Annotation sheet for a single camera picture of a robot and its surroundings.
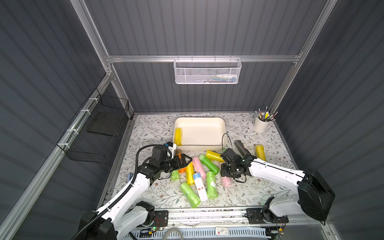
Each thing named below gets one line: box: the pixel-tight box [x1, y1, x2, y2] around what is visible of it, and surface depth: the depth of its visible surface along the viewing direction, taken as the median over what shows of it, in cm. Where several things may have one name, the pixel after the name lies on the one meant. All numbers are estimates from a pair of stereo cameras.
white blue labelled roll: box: [193, 172, 207, 202], surface depth 81 cm
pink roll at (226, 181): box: [221, 176, 233, 187], surface depth 84 cm
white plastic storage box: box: [174, 117, 227, 151], surface depth 113 cm
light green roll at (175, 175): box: [171, 169, 180, 181], surface depth 87 cm
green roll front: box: [180, 182, 201, 209], surface depth 79 cm
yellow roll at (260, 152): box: [256, 144, 267, 162], surface depth 96 cm
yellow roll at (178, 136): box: [174, 127, 183, 146], surface depth 106 cm
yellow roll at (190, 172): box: [186, 162, 195, 186], surface depth 86 cm
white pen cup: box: [254, 116, 271, 133], surface depth 109 cm
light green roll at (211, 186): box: [206, 171, 218, 199], surface depth 82 cm
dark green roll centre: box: [199, 154, 220, 175], surface depth 93 cm
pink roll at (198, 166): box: [192, 156, 207, 179], surface depth 90 cm
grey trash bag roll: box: [234, 140, 251, 157], surface depth 99 cm
